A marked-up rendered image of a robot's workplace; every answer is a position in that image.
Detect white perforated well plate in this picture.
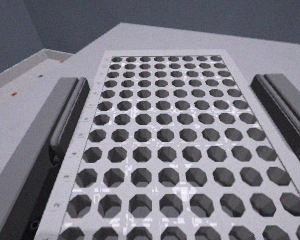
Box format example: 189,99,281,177
34,49,300,240

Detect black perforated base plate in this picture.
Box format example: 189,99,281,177
20,164,60,240

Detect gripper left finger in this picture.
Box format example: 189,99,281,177
0,77,90,240

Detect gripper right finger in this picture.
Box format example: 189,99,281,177
250,74,300,161

